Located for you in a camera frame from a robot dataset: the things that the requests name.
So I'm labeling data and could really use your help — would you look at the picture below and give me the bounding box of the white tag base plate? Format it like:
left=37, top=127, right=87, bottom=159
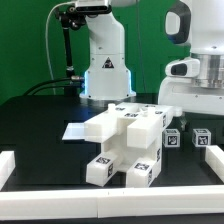
left=62, top=123, right=85, bottom=140

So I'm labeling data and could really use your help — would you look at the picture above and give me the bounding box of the white tagged cube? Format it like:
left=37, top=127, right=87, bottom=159
left=163, top=129, right=180, bottom=148
left=192, top=128, right=211, bottom=147

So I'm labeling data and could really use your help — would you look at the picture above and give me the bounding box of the white front wall bar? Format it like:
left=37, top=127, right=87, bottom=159
left=0, top=185, right=224, bottom=221

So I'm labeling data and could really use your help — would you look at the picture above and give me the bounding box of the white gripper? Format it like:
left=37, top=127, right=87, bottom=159
left=158, top=76, right=224, bottom=131

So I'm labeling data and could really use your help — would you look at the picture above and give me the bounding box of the black overhead camera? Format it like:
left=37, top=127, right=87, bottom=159
left=68, top=0, right=111, bottom=15

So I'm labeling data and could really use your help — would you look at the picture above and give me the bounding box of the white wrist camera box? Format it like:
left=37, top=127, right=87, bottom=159
left=165, top=57, right=200, bottom=78

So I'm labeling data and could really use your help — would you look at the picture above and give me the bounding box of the white right wall bar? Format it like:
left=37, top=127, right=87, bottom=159
left=205, top=145, right=224, bottom=183

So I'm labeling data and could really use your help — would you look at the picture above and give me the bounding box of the white chair back frame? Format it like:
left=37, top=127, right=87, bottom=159
left=84, top=103, right=182, bottom=149

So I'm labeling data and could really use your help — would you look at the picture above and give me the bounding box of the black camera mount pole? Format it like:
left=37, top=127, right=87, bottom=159
left=55, top=6, right=86, bottom=97

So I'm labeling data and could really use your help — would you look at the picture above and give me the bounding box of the white cable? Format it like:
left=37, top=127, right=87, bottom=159
left=44, top=1, right=77, bottom=96

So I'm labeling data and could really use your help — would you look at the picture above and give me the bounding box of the white left wall bar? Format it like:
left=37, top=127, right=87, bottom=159
left=0, top=151, right=15, bottom=191

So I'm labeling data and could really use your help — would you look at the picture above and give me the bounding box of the white chair seat block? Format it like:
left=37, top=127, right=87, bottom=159
left=101, top=134, right=162, bottom=175

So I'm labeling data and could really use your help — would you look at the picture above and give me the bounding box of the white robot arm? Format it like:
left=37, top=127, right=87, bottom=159
left=81, top=0, right=224, bottom=115

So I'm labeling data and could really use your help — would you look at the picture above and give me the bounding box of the white wall bar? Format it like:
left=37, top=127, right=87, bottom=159
left=205, top=145, right=224, bottom=183
left=0, top=185, right=224, bottom=221
left=0, top=151, right=15, bottom=191

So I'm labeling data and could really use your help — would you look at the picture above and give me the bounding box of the black cable bundle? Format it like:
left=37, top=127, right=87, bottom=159
left=22, top=75, right=85, bottom=97

